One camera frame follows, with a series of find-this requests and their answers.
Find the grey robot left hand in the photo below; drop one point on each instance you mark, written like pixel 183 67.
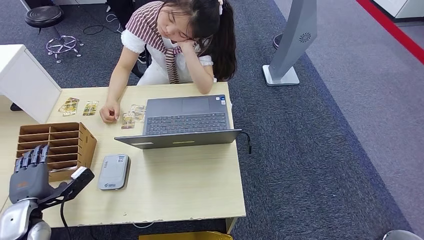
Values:
pixel 30 182

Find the person's right hand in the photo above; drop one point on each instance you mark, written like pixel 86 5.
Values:
pixel 110 112

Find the person's left hand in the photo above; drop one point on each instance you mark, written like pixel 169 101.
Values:
pixel 188 46

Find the yellow brown patterned card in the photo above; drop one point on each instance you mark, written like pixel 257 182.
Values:
pixel 128 121

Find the person's left forearm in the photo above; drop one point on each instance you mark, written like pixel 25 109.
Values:
pixel 200 73

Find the person's right forearm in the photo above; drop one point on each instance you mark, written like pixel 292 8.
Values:
pixel 116 86

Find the person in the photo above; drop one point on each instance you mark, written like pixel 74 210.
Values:
pixel 182 63

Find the yellow green patterned card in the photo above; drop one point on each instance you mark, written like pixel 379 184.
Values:
pixel 90 108

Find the pale patterned card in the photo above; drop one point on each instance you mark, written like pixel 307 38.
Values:
pixel 139 108

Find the yellow patterned card with white print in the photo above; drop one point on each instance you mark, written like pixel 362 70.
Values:
pixel 69 105

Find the brown wooden card holder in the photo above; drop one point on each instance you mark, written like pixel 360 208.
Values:
pixel 84 145

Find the grey card reader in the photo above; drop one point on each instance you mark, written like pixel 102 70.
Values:
pixel 113 172

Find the black office chair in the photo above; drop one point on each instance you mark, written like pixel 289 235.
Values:
pixel 140 68

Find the black cabinet foot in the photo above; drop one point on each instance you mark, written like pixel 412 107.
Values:
pixel 15 107

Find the dark grey laptop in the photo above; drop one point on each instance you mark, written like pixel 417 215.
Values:
pixel 185 124

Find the dark round base purple rim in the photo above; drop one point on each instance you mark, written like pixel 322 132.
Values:
pixel 277 41

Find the white cabinet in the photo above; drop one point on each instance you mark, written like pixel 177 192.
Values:
pixel 26 81

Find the grey kiosk stand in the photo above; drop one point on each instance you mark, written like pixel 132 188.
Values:
pixel 293 39

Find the black stool with chrome base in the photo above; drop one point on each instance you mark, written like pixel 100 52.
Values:
pixel 43 16

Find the yellow object under desk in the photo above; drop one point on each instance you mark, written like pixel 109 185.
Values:
pixel 185 236

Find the white furniture with grey edge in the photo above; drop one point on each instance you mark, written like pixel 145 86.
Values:
pixel 402 8

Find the grey rounded dome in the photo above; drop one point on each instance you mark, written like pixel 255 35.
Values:
pixel 400 236

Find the black wrist camera with pale box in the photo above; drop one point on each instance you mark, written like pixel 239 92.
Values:
pixel 78 180

